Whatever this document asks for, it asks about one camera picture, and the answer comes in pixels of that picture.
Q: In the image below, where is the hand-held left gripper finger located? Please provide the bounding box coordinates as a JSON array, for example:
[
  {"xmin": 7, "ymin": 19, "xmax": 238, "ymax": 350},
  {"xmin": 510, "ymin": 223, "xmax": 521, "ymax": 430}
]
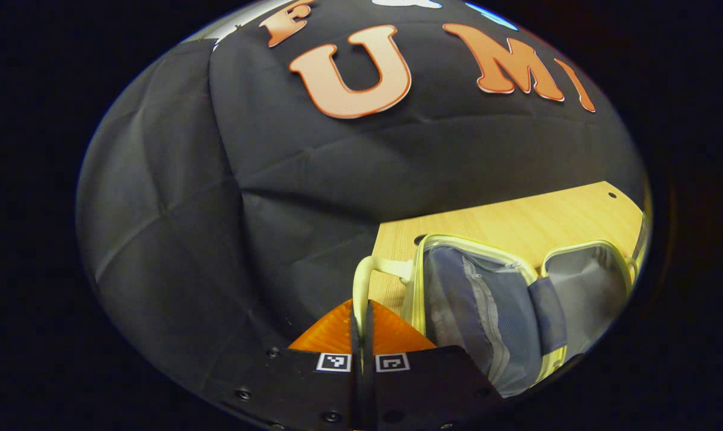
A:
[
  {"xmin": 361, "ymin": 299, "xmax": 506, "ymax": 431},
  {"xmin": 218, "ymin": 299, "xmax": 362, "ymax": 431}
]

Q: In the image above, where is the pale yellow suitcase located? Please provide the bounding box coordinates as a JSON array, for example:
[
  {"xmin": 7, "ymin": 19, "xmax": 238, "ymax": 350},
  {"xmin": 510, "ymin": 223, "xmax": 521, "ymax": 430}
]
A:
[{"xmin": 353, "ymin": 233, "xmax": 640, "ymax": 399}]

